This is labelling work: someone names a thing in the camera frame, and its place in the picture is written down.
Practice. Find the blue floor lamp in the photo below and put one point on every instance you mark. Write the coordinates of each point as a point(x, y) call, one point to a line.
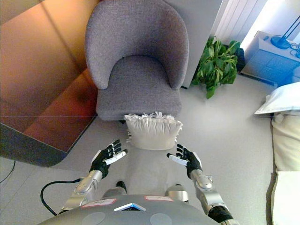
point(277, 41)

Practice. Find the silver right robot leg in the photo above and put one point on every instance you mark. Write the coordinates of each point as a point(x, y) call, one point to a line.
point(177, 193)

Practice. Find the white bedside cabinet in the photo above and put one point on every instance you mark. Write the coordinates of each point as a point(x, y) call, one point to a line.
point(267, 63)

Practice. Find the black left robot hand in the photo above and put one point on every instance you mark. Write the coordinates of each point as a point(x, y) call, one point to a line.
point(101, 161)

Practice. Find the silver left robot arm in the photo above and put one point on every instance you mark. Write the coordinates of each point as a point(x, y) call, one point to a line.
point(84, 187)

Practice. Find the black plant pot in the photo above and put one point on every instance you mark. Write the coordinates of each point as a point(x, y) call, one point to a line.
point(241, 58)

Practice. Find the green potted plant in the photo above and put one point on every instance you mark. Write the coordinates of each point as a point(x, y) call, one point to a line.
point(215, 65)

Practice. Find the white bed pillow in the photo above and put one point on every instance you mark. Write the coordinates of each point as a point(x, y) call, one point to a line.
point(283, 98)

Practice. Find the silver robot leg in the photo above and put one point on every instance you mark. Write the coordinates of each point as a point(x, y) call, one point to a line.
point(177, 193)
point(113, 192)

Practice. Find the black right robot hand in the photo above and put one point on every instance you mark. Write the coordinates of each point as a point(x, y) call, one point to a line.
point(192, 161)

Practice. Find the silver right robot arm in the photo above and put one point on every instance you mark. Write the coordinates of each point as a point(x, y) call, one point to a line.
point(208, 194)

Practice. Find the brown wooden desk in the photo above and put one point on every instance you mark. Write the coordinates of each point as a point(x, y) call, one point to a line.
point(35, 82)

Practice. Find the white fringed pillow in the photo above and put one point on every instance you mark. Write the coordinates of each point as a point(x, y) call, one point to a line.
point(152, 133)

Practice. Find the silver left robot leg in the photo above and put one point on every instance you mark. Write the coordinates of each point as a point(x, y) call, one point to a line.
point(113, 192)

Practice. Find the grey robot torso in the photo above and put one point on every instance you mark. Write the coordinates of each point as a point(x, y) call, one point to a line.
point(131, 214)

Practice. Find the grey fabric armchair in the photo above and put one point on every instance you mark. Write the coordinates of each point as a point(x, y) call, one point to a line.
point(138, 47)

